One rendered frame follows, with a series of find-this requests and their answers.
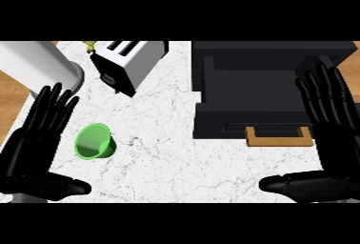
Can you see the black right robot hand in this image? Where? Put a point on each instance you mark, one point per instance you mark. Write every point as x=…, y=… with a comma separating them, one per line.
x=336, y=133

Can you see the white cylindrical appliance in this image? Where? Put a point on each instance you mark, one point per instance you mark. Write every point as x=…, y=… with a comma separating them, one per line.
x=36, y=65

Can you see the dark grey open drawer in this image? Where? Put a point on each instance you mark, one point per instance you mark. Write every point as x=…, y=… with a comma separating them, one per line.
x=249, y=105

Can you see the silver toaster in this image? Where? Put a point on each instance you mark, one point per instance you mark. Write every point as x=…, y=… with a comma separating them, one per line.
x=123, y=65

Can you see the dark grey cabinet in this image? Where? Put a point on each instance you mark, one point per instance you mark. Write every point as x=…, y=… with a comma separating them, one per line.
x=281, y=50

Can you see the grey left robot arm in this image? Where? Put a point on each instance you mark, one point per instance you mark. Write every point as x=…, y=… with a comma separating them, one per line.
x=26, y=199

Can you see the small yellow object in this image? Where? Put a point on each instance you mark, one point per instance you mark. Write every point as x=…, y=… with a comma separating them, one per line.
x=89, y=46

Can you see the green cup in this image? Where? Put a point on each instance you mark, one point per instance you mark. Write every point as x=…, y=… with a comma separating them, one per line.
x=95, y=142

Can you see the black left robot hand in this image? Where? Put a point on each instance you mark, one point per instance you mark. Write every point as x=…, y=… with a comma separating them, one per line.
x=33, y=143

